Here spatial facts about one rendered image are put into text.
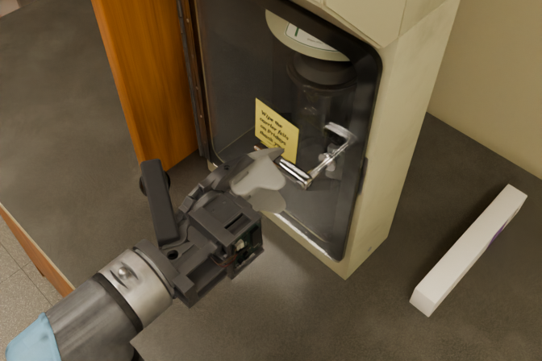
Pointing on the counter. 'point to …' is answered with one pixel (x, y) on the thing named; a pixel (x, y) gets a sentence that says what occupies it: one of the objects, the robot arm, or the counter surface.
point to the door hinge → (185, 52)
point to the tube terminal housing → (399, 103)
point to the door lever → (304, 180)
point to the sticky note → (276, 130)
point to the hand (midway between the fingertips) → (271, 157)
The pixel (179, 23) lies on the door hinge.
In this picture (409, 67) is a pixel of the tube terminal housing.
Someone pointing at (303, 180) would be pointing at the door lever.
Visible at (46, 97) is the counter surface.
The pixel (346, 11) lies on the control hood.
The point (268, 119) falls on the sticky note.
